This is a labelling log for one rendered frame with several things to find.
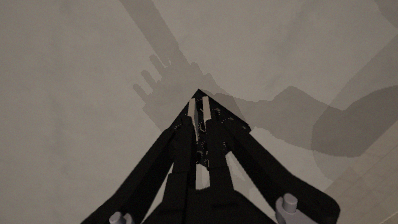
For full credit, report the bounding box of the black knob box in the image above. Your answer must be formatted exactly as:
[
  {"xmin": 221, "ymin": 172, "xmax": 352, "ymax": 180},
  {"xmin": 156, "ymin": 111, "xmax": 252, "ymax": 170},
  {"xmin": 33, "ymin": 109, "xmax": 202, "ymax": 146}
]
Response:
[{"xmin": 169, "ymin": 89, "xmax": 251, "ymax": 171}]

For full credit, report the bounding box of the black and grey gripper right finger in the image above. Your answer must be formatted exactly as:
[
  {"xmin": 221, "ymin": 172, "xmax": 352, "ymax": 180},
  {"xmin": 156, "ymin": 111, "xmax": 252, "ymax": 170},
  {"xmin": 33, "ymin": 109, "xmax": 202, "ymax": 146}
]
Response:
[{"xmin": 203, "ymin": 96, "xmax": 340, "ymax": 224}]

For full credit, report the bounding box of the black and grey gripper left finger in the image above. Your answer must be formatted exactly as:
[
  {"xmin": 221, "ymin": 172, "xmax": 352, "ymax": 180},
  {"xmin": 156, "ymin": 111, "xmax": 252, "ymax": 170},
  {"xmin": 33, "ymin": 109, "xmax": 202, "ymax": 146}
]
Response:
[{"xmin": 81, "ymin": 98, "xmax": 198, "ymax": 224}]

